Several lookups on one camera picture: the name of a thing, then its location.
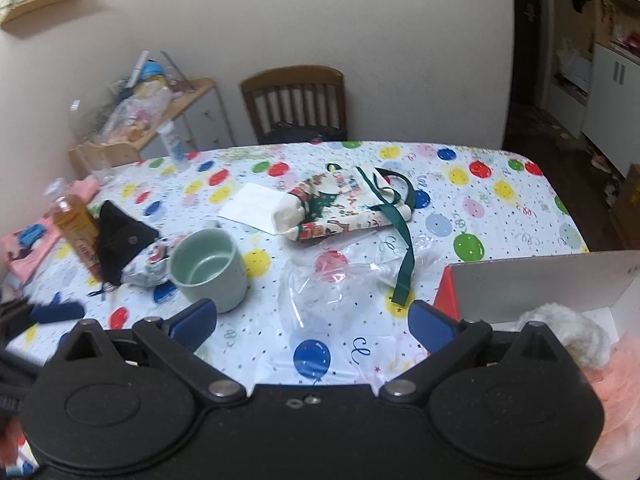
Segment panda print packet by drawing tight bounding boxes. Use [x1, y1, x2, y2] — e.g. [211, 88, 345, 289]
[122, 234, 186, 288]

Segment black drawstring pouch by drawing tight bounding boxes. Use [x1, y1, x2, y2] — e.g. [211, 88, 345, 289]
[96, 200, 160, 286]

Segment grey fluffy cloth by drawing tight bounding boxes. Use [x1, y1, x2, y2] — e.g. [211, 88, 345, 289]
[515, 304, 612, 370]

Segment christmas print fabric bag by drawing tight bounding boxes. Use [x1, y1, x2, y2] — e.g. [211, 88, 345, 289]
[272, 165, 416, 304]

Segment pink mesh bath pouf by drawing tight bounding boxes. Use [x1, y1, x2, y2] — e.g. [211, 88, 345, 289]
[585, 333, 639, 479]

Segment pink folded cloth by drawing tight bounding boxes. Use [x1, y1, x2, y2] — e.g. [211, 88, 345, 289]
[0, 176, 101, 283]

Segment red white cardboard box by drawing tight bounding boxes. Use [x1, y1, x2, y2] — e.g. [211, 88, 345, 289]
[434, 250, 639, 346]

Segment pale green ceramic mug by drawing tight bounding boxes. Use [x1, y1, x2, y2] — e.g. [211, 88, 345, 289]
[168, 224, 248, 314]

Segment orange tea bottle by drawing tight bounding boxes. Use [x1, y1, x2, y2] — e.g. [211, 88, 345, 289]
[44, 178, 101, 280]

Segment clear plastic bag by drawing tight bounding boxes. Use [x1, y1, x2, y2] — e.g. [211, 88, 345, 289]
[278, 229, 408, 336]

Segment white paper napkin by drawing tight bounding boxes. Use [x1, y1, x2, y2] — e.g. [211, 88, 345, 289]
[218, 183, 299, 235]

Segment balloon print tablecloth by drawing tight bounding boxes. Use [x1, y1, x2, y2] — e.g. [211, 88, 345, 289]
[4, 138, 591, 391]

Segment white tube of cream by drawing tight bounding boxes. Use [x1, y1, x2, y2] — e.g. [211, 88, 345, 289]
[156, 120, 189, 171]

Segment clear bag of snacks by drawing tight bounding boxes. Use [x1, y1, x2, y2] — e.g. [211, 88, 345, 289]
[98, 87, 174, 144]

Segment brown cardboard box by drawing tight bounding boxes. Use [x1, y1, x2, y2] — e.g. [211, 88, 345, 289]
[612, 164, 640, 249]

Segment wooden side cabinet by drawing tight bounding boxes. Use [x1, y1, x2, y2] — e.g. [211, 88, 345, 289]
[100, 77, 236, 167]

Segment brown wooden chair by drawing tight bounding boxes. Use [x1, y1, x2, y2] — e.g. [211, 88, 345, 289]
[240, 65, 348, 144]

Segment white wall cabinets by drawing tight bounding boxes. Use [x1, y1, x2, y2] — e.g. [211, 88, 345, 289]
[541, 0, 639, 174]

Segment wooden wall shelf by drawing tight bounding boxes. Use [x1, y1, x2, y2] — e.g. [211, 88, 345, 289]
[1, 0, 70, 28]

